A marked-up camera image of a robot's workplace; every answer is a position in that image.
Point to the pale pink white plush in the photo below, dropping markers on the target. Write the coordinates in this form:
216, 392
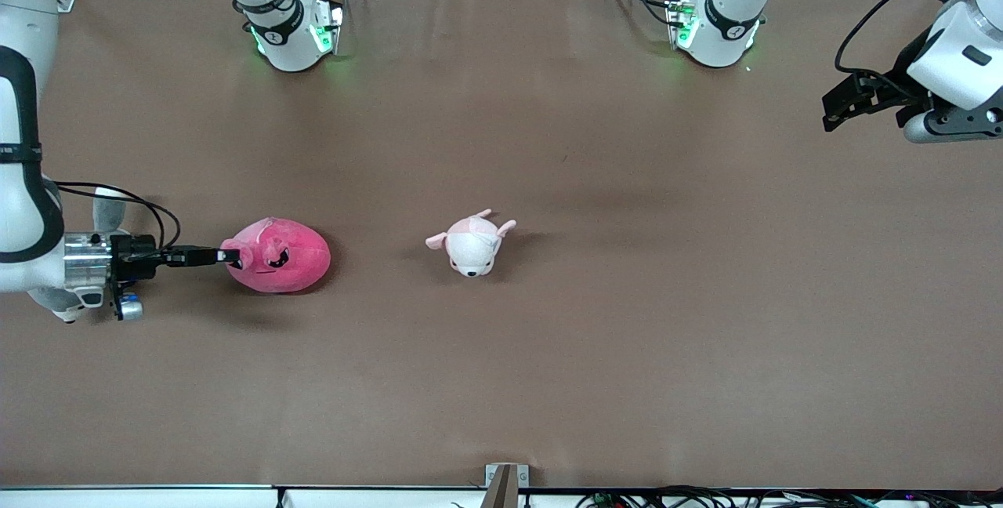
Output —
470, 249

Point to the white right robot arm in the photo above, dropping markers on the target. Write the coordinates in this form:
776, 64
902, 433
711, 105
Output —
23, 139

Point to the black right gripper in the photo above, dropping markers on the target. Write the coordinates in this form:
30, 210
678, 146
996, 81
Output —
133, 255

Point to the hot pink round plush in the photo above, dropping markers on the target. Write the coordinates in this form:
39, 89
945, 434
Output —
298, 257

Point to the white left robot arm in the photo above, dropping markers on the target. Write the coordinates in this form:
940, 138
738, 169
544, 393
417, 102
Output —
729, 22

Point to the metal table edge bracket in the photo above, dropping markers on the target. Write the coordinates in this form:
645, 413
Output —
501, 488

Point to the grey white husky plush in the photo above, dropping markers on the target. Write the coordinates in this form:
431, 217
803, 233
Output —
110, 214

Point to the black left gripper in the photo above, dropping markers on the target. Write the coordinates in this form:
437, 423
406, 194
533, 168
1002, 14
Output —
898, 77

